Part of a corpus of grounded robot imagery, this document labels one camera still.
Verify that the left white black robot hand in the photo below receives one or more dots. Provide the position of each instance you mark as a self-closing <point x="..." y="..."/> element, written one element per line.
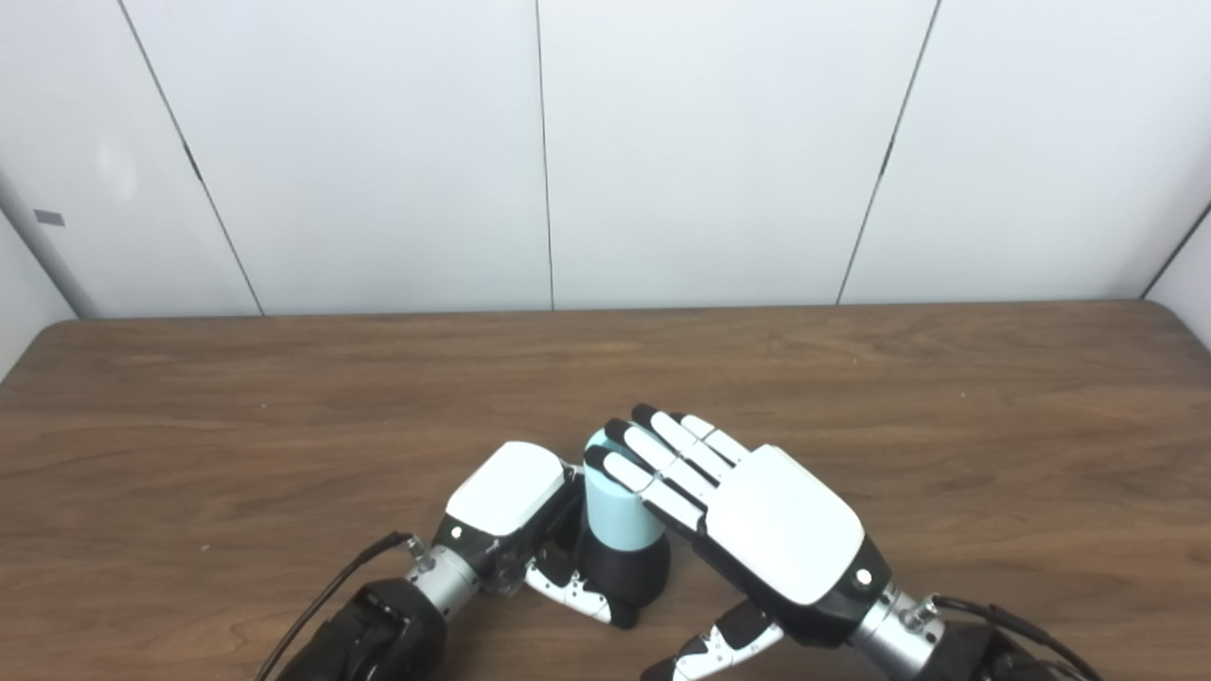
<point x="506" y="487"/>

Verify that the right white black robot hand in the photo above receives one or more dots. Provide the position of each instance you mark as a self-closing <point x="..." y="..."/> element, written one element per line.
<point x="785" y="530"/>

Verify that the black funnel-shaped nozzle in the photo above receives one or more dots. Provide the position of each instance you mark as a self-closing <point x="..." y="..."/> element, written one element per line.
<point x="629" y="572"/>

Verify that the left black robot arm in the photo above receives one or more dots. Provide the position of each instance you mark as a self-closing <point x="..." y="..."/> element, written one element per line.
<point x="378" y="634"/>

